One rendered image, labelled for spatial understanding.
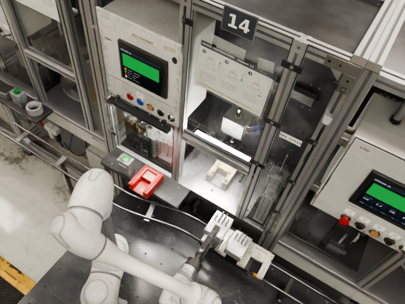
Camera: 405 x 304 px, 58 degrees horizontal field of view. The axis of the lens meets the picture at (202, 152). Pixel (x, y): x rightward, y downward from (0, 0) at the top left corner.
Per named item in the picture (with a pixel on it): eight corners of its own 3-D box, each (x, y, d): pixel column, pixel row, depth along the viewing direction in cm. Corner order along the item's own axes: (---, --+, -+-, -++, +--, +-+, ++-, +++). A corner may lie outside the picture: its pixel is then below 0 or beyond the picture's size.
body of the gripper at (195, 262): (197, 275, 167) (208, 259, 172) (199, 269, 161) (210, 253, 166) (184, 266, 169) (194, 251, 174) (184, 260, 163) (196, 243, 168)
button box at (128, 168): (118, 171, 208) (116, 158, 199) (126, 162, 212) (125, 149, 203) (129, 178, 206) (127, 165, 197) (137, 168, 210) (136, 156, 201)
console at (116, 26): (104, 94, 181) (90, 9, 145) (140, 65, 197) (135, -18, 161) (174, 131, 170) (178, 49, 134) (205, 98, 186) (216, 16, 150)
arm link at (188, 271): (193, 281, 157) (200, 269, 160) (176, 269, 159) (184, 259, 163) (192, 288, 164) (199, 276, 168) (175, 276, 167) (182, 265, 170)
